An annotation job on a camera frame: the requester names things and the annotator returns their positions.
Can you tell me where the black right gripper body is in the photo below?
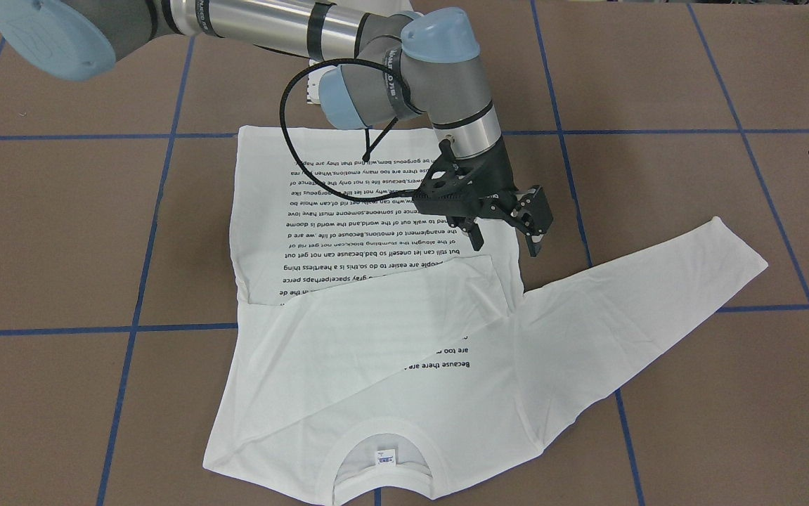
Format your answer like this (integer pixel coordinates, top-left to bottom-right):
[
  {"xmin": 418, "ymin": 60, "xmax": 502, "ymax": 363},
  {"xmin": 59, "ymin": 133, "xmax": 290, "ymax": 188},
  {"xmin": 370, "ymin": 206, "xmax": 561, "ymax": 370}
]
[{"xmin": 415, "ymin": 138, "xmax": 553, "ymax": 236}]

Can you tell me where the white long-sleeve printed t-shirt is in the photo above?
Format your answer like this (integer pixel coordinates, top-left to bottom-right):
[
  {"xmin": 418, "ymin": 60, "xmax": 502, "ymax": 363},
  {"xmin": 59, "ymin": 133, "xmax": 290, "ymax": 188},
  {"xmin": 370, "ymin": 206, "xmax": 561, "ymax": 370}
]
[{"xmin": 204, "ymin": 126, "xmax": 768, "ymax": 505}]

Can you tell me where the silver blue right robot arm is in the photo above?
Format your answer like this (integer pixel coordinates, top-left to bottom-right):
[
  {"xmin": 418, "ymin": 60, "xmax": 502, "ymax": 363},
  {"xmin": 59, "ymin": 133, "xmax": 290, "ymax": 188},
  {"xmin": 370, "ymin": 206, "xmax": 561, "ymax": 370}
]
[{"xmin": 0, "ymin": 1, "xmax": 553, "ymax": 257}]

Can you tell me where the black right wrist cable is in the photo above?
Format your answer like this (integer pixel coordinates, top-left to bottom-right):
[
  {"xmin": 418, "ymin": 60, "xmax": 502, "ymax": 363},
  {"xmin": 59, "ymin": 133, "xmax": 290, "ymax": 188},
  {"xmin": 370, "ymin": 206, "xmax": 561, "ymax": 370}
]
[{"xmin": 278, "ymin": 59, "xmax": 426, "ymax": 205}]

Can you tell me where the white camera pedestal base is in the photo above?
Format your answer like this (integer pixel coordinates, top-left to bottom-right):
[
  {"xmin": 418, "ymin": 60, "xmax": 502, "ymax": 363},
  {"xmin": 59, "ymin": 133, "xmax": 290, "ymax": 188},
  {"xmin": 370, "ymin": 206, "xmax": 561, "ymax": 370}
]
[{"xmin": 302, "ymin": 0, "xmax": 422, "ymax": 110}]

